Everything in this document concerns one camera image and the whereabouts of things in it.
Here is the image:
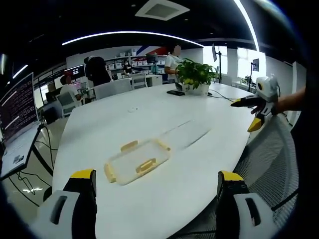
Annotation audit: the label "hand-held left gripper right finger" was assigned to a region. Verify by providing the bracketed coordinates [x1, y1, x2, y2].
[215, 170, 280, 239]

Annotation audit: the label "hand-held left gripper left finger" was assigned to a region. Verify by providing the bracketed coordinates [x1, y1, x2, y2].
[29, 169, 98, 239]

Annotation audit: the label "clear lid with yellow clips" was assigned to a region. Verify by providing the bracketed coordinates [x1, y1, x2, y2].
[104, 138, 173, 186]

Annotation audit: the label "monitor on tall stand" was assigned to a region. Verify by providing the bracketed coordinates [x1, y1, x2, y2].
[211, 43, 223, 83]
[248, 58, 261, 94]

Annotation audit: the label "grey mesh office chair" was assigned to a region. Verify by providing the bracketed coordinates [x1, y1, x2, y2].
[174, 114, 300, 239]

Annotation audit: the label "green potted plant white pot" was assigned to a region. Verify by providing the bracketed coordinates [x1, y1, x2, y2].
[175, 58, 220, 97]

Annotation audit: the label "curved ceiling light strip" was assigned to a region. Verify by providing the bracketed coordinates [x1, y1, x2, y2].
[233, 0, 260, 52]
[61, 30, 205, 48]

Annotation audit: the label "white office chair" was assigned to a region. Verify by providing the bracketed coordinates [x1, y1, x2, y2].
[93, 79, 133, 101]
[56, 92, 78, 118]
[130, 73, 148, 91]

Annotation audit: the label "white storage shelves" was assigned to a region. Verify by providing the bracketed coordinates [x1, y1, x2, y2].
[104, 46, 168, 77]

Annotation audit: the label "open laptop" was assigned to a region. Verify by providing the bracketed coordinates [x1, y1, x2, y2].
[0, 72, 43, 180]

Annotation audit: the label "ceiling air vent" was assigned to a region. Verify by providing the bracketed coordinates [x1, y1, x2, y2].
[134, 0, 190, 22]

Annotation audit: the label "black desk monitor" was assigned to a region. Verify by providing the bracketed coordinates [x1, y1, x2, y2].
[64, 65, 85, 81]

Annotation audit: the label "black cable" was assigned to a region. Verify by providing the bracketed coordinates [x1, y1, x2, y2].
[207, 89, 240, 103]

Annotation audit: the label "black floor cables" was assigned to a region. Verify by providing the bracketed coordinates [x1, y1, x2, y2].
[16, 125, 59, 207]

